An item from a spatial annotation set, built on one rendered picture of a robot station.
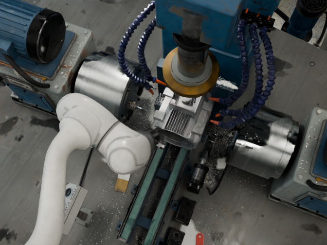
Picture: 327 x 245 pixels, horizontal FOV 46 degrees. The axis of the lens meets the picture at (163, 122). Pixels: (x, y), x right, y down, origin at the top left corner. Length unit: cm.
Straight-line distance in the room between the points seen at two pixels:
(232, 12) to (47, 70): 80
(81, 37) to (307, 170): 94
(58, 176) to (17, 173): 83
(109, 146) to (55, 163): 15
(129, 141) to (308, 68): 114
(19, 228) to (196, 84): 97
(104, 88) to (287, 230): 92
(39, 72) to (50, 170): 59
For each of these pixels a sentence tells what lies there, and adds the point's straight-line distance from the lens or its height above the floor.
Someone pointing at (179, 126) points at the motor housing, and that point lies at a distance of 141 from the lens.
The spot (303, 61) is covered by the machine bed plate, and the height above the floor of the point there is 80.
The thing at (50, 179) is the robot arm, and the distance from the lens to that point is 96.
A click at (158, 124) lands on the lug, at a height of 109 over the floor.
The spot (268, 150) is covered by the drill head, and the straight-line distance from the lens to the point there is 137.
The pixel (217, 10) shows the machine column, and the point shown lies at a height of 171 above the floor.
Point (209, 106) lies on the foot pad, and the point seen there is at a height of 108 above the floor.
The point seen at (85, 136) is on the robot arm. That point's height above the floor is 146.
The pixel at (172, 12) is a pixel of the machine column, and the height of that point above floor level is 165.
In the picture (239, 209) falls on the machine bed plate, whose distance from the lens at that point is 166.
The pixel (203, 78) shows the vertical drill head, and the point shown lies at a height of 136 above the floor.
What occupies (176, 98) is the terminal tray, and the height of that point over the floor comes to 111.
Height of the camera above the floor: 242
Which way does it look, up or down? 70 degrees down
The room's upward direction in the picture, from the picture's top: 3 degrees counter-clockwise
